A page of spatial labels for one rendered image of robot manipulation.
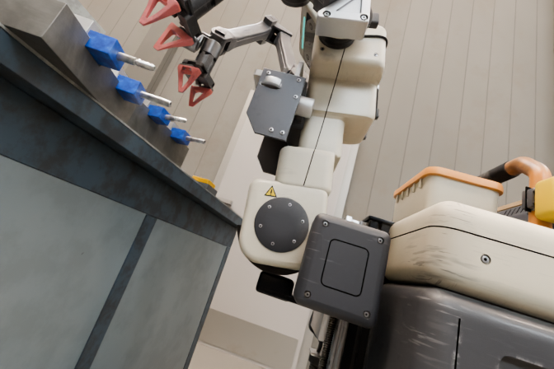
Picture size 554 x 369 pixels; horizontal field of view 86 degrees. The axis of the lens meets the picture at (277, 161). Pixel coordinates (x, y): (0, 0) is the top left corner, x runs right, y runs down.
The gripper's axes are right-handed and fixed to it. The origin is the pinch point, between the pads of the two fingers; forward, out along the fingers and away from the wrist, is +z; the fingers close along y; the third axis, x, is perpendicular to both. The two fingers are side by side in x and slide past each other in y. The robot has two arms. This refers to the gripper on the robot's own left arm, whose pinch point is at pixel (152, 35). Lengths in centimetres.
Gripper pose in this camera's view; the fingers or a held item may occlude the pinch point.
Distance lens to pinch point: 70.3
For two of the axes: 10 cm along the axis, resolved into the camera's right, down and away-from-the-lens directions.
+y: -0.2, -3.5, -9.4
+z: -6.9, 6.8, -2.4
